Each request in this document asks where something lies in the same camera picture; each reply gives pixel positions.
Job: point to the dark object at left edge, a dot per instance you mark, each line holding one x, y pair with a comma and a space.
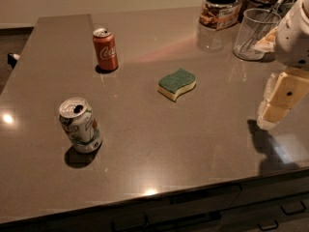
12, 59

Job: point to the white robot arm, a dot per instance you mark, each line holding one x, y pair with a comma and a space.
289, 41

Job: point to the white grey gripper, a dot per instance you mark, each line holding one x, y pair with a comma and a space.
294, 41

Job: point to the glass jar with black lid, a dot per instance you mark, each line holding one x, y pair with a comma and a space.
219, 14

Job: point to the white green 7up can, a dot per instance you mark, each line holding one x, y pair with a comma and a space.
80, 125

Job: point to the orange coca-cola can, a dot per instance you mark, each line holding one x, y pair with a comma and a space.
105, 48

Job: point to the black drawer handle right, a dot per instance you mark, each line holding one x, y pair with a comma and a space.
295, 208

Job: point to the black drawer handle lower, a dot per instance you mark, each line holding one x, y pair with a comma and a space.
268, 226

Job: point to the metal whisk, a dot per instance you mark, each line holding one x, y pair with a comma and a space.
257, 32

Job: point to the clear plastic cup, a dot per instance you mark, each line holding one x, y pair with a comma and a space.
256, 23

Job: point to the green and yellow sponge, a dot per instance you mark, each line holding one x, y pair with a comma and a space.
175, 84

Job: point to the black drawer handle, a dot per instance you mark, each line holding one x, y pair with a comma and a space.
295, 208
268, 226

